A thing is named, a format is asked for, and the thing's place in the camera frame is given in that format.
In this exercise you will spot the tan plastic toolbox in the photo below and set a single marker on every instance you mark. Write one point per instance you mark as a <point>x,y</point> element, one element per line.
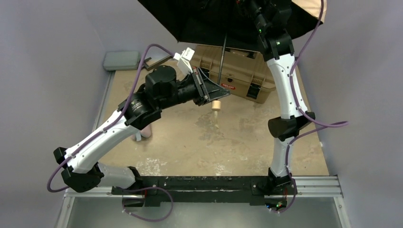
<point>243,73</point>

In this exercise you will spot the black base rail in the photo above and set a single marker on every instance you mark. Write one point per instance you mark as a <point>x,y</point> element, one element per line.
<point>268,190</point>

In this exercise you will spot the aluminium frame rail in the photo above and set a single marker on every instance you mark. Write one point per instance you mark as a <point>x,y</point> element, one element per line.
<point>307,187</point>

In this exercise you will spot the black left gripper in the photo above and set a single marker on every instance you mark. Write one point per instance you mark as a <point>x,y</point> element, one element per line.
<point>201,89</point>

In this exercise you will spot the grey flat box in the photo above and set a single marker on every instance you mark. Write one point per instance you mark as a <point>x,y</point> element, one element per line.
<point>121,60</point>

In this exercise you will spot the beige umbrella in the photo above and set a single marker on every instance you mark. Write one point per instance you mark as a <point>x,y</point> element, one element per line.
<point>206,22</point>

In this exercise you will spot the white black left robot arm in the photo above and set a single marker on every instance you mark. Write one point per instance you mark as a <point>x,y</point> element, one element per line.
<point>81,169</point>

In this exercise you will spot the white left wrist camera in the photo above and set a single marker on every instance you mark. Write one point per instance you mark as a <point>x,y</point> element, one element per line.
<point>183,60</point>

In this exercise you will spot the pink umbrella case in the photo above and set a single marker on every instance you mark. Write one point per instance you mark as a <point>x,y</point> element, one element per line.
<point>144,133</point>

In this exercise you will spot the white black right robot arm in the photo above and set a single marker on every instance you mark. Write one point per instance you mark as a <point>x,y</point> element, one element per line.
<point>270,18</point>

